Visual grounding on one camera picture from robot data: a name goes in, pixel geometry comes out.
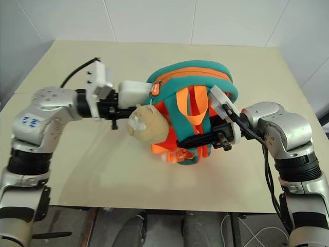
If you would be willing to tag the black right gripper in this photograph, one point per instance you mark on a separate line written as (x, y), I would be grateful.
(223, 131)

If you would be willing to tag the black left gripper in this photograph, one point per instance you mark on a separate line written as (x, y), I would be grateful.
(106, 106)

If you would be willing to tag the orange and teal backpack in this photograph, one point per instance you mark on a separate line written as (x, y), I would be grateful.
(200, 77)

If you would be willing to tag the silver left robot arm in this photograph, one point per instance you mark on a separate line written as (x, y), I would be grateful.
(38, 121)

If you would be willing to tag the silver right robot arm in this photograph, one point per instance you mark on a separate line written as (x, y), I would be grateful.
(285, 133)

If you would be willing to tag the tan plush animal head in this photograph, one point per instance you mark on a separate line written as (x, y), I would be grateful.
(147, 126)

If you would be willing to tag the dark rounded shape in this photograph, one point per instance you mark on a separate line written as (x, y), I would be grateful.
(196, 231)
(132, 231)

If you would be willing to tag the dark metal table leg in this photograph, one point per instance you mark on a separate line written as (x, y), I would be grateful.
(92, 226)
(235, 229)

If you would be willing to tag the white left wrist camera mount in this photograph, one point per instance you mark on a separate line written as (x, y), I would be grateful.
(99, 76)

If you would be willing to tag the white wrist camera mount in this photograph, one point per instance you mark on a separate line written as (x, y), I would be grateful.
(221, 99)
(99, 76)

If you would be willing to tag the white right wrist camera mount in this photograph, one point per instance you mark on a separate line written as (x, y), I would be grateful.
(221, 99)

